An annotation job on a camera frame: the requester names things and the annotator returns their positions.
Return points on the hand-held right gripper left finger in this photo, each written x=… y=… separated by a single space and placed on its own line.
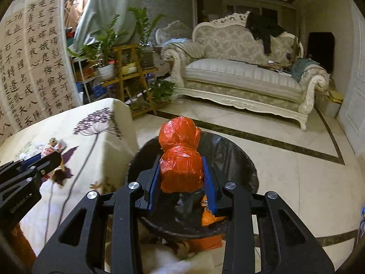
x=154 y=182

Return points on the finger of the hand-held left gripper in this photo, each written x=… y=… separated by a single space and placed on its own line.
x=30 y=161
x=50 y=164

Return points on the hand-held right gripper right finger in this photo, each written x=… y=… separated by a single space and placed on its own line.
x=209 y=185

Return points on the red and white sachet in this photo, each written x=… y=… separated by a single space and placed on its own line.
x=55 y=148

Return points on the orange plastic bag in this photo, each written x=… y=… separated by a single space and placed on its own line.
x=209 y=219
x=179 y=165

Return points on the black lined trash bin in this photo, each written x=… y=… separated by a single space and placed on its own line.
x=228 y=159

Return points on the brown twine ball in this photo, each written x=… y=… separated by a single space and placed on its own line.
x=53 y=142

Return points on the floral print table sheet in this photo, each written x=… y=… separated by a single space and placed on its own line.
x=94 y=154

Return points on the white metal storage rack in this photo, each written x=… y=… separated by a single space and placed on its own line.
x=80 y=77

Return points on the small leafy floor plant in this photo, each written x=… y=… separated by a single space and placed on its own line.
x=162 y=90

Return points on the calligraphy folding screen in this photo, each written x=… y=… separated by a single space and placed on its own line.
x=34 y=62

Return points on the plant in white pot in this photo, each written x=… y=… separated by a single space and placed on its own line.
x=107 y=72

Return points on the wooden plant stand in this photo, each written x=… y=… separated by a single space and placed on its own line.
x=139 y=72

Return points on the cream ornate sofa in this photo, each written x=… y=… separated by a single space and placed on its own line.
x=236 y=77

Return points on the yellow planter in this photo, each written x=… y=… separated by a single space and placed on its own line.
x=129 y=69

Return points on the tall plant in dark pot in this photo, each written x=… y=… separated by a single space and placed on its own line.
x=147 y=58

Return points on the teal blanket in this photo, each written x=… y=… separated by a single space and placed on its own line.
x=303 y=67

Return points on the cream ornate armchair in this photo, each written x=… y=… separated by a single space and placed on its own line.
x=174 y=31

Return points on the yellow bag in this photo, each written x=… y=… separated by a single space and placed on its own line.
x=336 y=96

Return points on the white panelled door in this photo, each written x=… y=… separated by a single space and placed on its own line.
x=353 y=105

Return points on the black clothing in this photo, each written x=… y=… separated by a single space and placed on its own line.
x=262 y=28

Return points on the grey curtain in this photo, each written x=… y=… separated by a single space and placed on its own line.
x=108 y=2

